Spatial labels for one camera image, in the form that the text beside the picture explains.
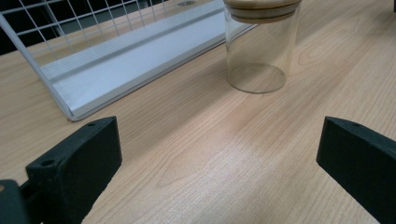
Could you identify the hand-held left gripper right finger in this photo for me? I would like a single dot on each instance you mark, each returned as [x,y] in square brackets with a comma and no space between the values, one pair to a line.
[361,161]

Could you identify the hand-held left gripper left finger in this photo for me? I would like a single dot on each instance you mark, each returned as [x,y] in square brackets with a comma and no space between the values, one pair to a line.
[77,168]

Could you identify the clear glass jar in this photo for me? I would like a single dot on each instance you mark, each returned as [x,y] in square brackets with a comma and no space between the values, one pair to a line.
[260,53]

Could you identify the wooden jar lid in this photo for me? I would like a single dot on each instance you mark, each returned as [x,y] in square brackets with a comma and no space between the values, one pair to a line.
[263,9]

